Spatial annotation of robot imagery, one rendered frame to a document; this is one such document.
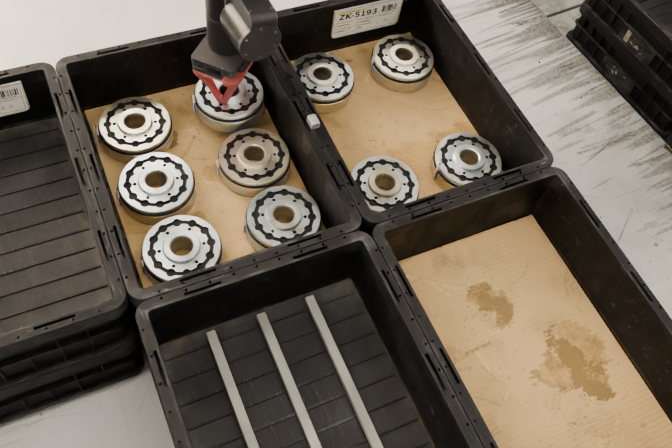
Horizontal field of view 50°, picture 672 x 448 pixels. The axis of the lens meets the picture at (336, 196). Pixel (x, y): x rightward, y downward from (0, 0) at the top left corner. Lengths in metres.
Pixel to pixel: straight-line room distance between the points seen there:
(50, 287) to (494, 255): 0.60
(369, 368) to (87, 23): 0.87
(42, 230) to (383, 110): 0.54
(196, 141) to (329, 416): 0.45
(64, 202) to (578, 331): 0.72
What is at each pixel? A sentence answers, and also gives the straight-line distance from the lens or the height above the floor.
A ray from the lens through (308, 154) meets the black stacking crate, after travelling 1.01.
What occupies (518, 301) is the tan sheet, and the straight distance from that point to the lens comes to 1.04.
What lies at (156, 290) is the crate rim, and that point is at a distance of 0.87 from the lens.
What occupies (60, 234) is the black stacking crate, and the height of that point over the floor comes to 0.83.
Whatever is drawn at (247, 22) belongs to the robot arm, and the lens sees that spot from 0.89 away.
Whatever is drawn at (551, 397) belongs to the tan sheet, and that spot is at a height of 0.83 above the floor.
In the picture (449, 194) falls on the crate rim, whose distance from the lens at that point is 0.97.
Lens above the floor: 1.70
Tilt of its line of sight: 56 degrees down
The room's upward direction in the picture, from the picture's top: 12 degrees clockwise
